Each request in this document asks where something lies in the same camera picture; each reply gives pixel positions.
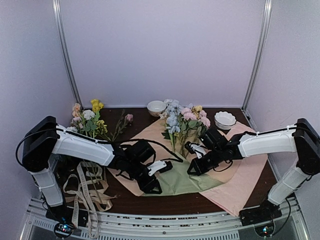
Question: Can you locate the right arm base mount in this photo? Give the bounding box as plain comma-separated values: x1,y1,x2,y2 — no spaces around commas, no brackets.
239,206,282,238

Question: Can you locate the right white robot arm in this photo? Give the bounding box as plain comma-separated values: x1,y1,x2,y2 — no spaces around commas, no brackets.
184,118,320,221

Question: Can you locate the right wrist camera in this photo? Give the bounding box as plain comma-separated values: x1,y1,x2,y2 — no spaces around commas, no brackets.
184,141,207,159

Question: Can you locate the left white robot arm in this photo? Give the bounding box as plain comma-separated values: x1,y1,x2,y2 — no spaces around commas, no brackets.
18,116,167,222

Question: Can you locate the left aluminium frame post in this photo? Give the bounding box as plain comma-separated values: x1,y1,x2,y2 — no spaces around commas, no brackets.
52,0,82,106

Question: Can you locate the pink carnation fake flower stem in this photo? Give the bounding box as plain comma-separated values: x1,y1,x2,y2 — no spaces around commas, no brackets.
178,106,211,158

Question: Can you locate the white patterned ceramic bowl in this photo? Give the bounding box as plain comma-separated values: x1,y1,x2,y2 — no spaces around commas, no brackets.
147,100,167,117

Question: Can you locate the yellow fake flower stem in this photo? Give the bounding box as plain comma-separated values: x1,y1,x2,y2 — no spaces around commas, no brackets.
178,104,204,158

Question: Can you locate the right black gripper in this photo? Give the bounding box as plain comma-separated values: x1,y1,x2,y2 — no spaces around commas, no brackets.
187,147,224,177

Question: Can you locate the aluminium frame post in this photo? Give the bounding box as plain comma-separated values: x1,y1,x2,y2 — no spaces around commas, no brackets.
241,0,273,112
52,0,82,106

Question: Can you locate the pink wrapping paper sheet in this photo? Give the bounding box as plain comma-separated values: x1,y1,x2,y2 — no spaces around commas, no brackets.
198,124,268,218

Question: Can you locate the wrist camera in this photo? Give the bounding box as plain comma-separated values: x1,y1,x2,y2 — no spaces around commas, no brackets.
147,160,173,176
184,141,207,159

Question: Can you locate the single pink bud stem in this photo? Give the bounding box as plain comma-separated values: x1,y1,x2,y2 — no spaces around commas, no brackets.
110,109,134,142

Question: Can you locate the white scalloped dish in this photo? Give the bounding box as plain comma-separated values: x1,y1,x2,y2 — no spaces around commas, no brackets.
214,111,237,130

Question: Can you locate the blue fake flower stem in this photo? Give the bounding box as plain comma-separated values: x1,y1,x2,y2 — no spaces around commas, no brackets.
160,99,183,152

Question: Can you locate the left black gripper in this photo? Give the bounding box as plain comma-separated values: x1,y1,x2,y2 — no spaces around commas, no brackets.
126,159,162,194

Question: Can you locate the right aluminium frame post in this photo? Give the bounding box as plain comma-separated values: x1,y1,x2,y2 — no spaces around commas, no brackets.
241,0,273,112

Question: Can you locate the beige printed ribbon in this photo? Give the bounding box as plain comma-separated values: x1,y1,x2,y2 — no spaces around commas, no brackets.
62,161,116,240

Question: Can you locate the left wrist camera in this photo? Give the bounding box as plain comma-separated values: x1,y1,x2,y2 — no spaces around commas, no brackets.
147,160,173,176

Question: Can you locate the tan kraft paper sheet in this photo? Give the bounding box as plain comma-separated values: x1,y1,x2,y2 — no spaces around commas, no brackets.
108,119,234,197

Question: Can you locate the green wrapping paper sheet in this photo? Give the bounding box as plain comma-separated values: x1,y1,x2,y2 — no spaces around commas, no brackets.
142,161,224,197

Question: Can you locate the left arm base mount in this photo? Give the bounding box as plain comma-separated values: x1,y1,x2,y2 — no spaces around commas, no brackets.
45,207,89,240

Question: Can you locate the bunch of fake flowers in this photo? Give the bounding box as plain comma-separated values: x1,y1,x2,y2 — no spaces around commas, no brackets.
66,98,118,142

